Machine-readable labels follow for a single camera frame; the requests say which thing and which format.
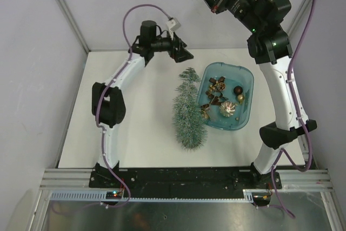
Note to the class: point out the small frosted christmas tree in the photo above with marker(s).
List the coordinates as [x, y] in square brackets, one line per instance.
[187, 119]

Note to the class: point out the left aluminium frame post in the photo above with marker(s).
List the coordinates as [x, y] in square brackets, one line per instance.
[62, 4]

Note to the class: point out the dark red bauble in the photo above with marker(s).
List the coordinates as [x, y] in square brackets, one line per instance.
[238, 90]

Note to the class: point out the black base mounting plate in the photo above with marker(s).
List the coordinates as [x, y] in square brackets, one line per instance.
[192, 182]

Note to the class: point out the clear plastic packet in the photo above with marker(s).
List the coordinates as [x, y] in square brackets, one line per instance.
[213, 115]

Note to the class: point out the blue plastic tub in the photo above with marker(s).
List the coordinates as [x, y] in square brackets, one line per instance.
[225, 96]

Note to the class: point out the grey slotted cable duct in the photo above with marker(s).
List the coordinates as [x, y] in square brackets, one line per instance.
[113, 196]

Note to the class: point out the small gold glitter bauble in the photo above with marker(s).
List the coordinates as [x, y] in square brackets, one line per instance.
[240, 98]

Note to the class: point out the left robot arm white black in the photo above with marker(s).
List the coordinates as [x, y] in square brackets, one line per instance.
[108, 105]

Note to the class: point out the right aluminium frame post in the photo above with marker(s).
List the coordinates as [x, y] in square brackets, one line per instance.
[302, 9]

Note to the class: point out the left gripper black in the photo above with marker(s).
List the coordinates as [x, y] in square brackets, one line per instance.
[181, 54]

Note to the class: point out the aluminium frame post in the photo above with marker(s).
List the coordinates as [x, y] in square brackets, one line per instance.
[302, 9]
[62, 4]

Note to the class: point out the large silver ribbed bauble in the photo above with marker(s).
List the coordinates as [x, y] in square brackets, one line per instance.
[227, 109]

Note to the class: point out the frosted pine cone ornament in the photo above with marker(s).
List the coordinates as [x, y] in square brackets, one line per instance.
[220, 86]

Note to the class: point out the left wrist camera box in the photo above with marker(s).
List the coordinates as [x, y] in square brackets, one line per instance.
[173, 24]

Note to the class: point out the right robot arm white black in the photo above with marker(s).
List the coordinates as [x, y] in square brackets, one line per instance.
[270, 47]

